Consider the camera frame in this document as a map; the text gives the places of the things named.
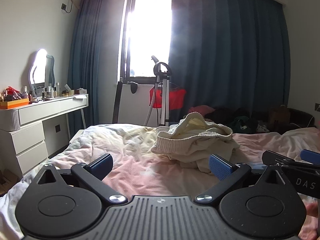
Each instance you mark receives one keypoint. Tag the orange tray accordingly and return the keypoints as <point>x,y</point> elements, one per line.
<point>15,103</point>

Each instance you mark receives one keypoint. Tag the black oval object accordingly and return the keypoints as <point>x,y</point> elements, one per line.
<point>133,87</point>

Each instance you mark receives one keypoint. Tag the pastel bed blanket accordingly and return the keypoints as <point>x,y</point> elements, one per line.
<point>125,140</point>

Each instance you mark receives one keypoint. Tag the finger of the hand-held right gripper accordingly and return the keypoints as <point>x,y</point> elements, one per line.
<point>311,155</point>
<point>272,156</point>

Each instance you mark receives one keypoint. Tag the pile of mixed clothes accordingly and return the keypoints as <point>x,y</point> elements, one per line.
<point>240,120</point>

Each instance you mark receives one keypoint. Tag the cream pants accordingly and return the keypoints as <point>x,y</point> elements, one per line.
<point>190,145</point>

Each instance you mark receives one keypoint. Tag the blue curtain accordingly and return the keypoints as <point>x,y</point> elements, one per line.
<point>95,55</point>
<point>225,55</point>

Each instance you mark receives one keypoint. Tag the dark framed window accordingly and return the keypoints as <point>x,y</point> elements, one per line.
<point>147,30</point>

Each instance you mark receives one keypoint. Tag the wall socket with charger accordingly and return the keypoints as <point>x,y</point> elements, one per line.
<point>317,106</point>

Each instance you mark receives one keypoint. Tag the red garment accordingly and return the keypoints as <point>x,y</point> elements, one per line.
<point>177,97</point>

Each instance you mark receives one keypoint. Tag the black wall socket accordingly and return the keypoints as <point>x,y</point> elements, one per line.
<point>57,128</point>

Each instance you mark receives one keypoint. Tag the person's right hand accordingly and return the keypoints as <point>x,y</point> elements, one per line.
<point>313,208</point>

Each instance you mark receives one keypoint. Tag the dark sofa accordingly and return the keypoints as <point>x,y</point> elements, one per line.
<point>300,117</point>

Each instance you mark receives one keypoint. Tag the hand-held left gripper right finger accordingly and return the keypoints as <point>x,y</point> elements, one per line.
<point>221,167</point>

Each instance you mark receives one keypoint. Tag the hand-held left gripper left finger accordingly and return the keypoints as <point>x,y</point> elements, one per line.
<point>101,166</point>

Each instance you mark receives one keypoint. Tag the small wooden box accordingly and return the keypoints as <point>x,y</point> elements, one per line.
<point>68,92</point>

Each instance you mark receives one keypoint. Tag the white tissue pack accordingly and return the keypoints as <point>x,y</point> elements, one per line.
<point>82,91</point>

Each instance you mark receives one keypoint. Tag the wavy lit mirror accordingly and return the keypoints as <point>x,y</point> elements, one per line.
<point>40,67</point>

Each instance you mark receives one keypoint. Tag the row of cosmetic bottles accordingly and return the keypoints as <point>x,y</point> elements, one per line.
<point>51,91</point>

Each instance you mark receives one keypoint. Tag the white dressing table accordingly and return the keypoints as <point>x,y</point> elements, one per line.
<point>50,110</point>

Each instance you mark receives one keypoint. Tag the garment steamer stand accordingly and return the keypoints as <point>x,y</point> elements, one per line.
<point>163,100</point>

